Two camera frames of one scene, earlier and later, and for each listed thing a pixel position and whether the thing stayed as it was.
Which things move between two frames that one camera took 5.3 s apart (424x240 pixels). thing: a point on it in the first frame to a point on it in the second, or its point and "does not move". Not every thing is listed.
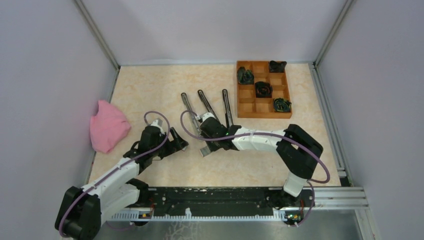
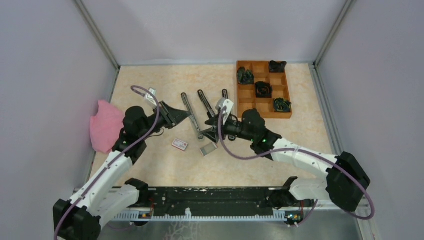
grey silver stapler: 188,107 does not move
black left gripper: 174,145 to 172,116
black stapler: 208,105 does not move
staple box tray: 204,151 does not move
